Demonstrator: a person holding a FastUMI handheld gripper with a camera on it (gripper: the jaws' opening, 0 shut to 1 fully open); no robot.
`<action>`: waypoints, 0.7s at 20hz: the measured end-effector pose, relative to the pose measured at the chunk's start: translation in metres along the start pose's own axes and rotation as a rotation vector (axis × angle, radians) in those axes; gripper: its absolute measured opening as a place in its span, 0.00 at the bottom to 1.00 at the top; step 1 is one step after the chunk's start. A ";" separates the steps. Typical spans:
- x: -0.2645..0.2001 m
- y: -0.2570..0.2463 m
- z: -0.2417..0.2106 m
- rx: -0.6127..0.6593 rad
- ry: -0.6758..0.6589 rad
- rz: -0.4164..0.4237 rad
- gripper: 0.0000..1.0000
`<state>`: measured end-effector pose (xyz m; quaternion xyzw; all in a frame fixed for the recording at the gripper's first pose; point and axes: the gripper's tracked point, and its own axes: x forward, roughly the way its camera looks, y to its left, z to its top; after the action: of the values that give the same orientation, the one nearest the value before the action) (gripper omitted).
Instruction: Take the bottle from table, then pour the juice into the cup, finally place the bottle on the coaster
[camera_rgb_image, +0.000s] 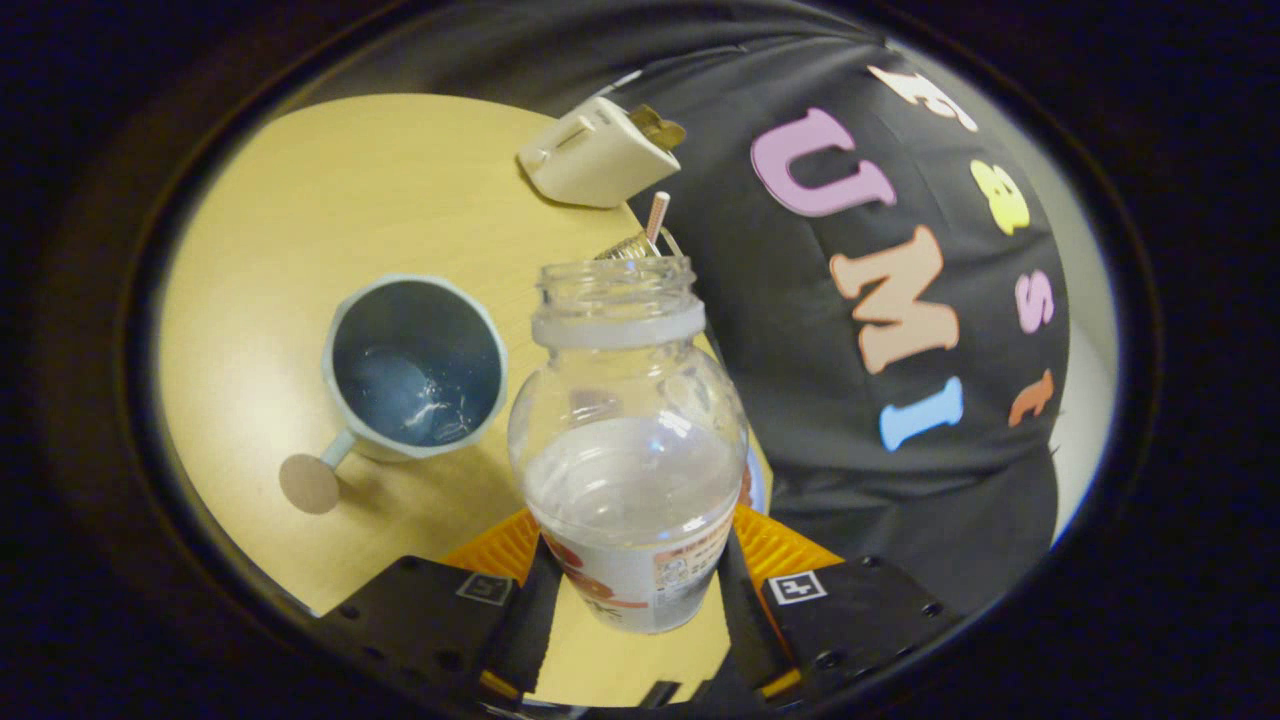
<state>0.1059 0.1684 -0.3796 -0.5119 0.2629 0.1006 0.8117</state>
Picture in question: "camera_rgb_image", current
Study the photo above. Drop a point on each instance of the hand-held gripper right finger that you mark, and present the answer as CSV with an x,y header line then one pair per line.
x,y
750,630

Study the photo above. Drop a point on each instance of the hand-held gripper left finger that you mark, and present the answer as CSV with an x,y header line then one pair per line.
x,y
520,630

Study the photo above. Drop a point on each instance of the clear juice bottle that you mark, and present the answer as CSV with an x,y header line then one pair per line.
x,y
630,470

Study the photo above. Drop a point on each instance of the pale blue cup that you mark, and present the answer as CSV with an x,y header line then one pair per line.
x,y
440,320

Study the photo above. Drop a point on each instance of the blue plate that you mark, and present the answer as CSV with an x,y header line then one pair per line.
x,y
758,490

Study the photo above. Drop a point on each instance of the black backdrop cloth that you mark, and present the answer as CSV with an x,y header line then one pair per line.
x,y
800,350

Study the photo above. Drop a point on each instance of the pink striped straw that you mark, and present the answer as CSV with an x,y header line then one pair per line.
x,y
657,215

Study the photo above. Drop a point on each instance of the white toaster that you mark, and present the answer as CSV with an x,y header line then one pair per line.
x,y
590,160

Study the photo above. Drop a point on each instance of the wooden table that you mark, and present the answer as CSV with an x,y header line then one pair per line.
x,y
300,200

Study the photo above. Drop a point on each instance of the toast slices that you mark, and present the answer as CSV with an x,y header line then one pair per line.
x,y
660,127

